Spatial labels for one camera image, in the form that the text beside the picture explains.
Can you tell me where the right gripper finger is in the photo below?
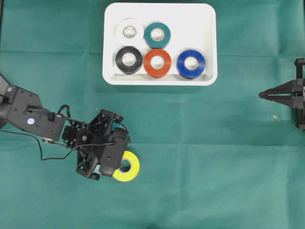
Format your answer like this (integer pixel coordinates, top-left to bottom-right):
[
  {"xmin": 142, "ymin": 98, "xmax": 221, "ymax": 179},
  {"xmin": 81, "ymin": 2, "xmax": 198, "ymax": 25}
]
[
  {"xmin": 259, "ymin": 96, "xmax": 297, "ymax": 108},
  {"xmin": 259, "ymin": 80, "xmax": 296, "ymax": 97}
]

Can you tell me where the yellow tape roll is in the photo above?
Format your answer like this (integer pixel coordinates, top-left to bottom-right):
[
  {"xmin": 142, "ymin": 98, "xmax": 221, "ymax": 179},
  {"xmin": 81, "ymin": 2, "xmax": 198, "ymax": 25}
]
[{"xmin": 112, "ymin": 150, "xmax": 140, "ymax": 182}]

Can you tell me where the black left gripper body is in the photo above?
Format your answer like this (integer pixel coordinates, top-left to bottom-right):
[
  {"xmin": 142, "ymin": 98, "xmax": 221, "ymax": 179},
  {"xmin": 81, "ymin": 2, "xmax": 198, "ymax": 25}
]
[{"xmin": 76, "ymin": 109, "xmax": 124, "ymax": 180}]

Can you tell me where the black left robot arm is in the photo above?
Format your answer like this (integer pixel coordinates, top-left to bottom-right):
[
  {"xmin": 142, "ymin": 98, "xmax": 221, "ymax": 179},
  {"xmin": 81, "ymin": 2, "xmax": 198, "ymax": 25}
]
[{"xmin": 0, "ymin": 77, "xmax": 129, "ymax": 180}]

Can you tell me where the red tape roll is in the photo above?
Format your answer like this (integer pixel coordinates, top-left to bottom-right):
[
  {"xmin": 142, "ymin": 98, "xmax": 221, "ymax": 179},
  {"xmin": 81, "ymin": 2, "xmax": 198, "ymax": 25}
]
[{"xmin": 143, "ymin": 49, "xmax": 172, "ymax": 78}]

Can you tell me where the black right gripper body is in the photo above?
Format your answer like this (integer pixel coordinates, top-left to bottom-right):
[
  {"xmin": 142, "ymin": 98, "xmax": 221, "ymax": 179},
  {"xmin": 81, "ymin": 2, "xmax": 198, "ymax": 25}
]
[{"xmin": 294, "ymin": 58, "xmax": 305, "ymax": 130}]

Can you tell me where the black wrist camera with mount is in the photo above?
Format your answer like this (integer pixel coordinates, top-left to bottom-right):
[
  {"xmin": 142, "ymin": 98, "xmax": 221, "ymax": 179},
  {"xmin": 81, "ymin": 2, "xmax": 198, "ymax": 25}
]
[{"xmin": 99, "ymin": 127, "xmax": 130, "ymax": 177}]

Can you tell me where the white plastic case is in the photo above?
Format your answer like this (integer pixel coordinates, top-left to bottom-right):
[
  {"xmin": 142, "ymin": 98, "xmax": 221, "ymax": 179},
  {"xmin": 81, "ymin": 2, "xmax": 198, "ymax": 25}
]
[{"xmin": 102, "ymin": 2, "xmax": 217, "ymax": 86}]

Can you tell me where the blue tape roll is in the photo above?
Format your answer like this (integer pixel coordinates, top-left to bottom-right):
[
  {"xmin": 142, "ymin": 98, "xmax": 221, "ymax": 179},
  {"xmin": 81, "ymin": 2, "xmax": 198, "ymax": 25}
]
[{"xmin": 177, "ymin": 50, "xmax": 206, "ymax": 80}]

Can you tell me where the black tape roll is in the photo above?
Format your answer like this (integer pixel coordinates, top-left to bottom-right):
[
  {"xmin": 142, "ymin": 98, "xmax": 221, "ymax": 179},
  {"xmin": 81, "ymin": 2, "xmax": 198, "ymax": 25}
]
[{"xmin": 115, "ymin": 46, "xmax": 142, "ymax": 74}]

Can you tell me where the white tape roll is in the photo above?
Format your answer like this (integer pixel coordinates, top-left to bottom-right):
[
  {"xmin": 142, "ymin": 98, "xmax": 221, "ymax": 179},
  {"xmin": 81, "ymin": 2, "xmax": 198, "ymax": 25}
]
[{"xmin": 115, "ymin": 18, "xmax": 144, "ymax": 45}]

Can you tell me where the green tape roll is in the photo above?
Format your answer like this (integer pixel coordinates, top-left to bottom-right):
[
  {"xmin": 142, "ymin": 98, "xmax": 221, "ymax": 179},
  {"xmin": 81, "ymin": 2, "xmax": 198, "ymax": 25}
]
[{"xmin": 144, "ymin": 22, "xmax": 171, "ymax": 49}]

